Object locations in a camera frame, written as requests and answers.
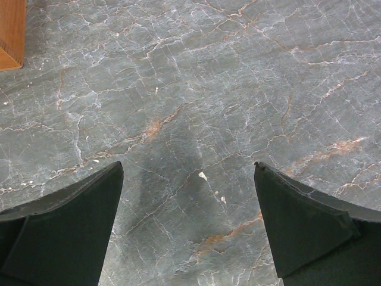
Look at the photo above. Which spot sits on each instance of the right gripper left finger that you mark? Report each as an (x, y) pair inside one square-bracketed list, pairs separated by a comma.
[(61, 238)]

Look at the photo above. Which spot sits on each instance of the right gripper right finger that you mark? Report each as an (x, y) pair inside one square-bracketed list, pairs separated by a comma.
[(315, 238)]

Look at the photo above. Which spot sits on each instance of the orange wooden divided tray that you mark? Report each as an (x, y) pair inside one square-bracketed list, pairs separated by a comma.
[(13, 28)]

